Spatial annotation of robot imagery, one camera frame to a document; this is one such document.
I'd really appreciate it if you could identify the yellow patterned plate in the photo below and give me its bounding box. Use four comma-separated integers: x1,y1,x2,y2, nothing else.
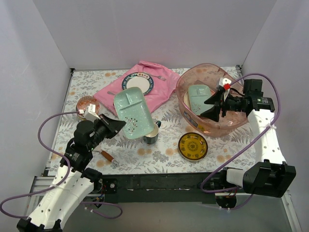
178,132,208,161

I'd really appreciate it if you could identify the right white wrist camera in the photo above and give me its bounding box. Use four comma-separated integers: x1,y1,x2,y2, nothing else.
217,77,232,96

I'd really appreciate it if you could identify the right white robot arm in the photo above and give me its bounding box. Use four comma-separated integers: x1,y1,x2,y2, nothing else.
202,78,296,198

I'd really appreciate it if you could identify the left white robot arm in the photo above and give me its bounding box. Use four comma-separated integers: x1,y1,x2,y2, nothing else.
17,114,126,232

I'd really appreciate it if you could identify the dark green mug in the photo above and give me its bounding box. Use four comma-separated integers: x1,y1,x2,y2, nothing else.
143,121,161,145

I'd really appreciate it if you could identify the green rimmed white plate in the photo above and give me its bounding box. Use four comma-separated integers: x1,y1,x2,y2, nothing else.
121,72,154,95

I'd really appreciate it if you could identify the wooden handled metal scraper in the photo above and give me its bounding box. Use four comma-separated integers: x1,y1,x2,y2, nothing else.
96,150,119,167

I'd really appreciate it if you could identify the pink satin cloth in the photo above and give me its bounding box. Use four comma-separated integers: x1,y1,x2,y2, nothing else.
94,61,180,114

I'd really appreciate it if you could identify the mint divided rectangular tray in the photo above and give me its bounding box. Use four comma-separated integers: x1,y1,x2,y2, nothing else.
188,85,213,116

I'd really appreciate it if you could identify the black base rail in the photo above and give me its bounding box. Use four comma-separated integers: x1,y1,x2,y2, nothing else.
86,169,234,204

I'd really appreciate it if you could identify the red patterned bowl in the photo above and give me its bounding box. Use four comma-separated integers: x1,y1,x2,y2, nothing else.
76,96,100,115

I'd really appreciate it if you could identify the aluminium frame rail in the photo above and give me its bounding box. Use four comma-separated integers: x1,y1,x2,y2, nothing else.
30,176,302,232

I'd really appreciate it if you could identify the pink transparent plastic bin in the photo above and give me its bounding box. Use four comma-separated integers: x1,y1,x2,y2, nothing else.
176,63,248,137

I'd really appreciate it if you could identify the silver fork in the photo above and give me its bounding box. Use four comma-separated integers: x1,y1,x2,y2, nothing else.
151,75,166,81

